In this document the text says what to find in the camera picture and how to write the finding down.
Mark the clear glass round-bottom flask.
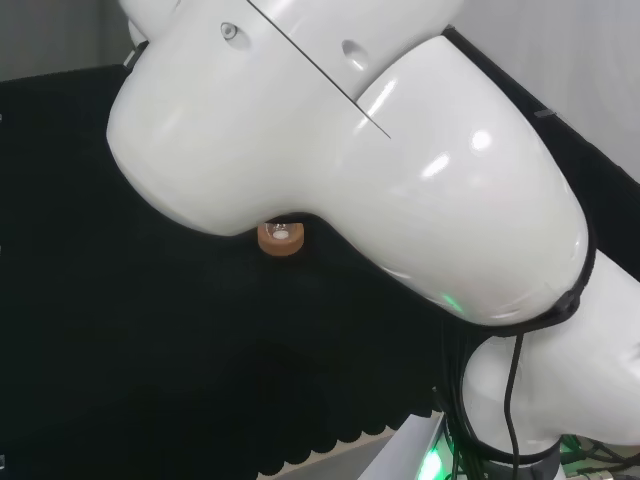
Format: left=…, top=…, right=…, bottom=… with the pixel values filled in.
left=264, top=221, right=299, bottom=245

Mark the black bench cloth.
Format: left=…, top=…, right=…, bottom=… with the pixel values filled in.
left=0, top=23, right=640, bottom=477

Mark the brown cork ring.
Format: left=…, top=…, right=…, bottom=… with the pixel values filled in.
left=256, top=222, right=306, bottom=257

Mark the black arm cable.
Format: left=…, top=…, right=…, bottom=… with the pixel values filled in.
left=503, top=259, right=597, bottom=457

